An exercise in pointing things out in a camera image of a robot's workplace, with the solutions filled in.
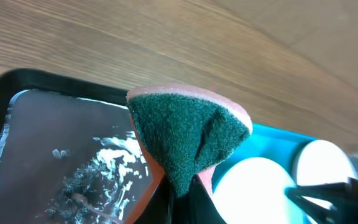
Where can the black tray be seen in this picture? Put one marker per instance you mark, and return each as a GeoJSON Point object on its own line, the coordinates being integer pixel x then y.
{"type": "Point", "coordinates": [68, 152]}

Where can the teal plastic tray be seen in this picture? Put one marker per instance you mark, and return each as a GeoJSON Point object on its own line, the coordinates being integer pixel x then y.
{"type": "Point", "coordinates": [278, 145]}

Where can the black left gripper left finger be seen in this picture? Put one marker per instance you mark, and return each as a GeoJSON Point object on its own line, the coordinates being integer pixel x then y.
{"type": "Point", "coordinates": [159, 209]}

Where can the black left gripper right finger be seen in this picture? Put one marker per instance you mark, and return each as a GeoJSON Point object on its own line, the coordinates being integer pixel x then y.
{"type": "Point", "coordinates": [201, 209]}

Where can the pink green sponge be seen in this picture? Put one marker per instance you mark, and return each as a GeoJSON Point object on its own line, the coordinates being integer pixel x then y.
{"type": "Point", "coordinates": [184, 131]}

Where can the white plate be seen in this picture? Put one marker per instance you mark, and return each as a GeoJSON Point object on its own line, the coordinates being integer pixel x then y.
{"type": "Point", "coordinates": [321, 162]}

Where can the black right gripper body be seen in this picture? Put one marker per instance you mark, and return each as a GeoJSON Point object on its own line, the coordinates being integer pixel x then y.
{"type": "Point", "coordinates": [331, 202]}

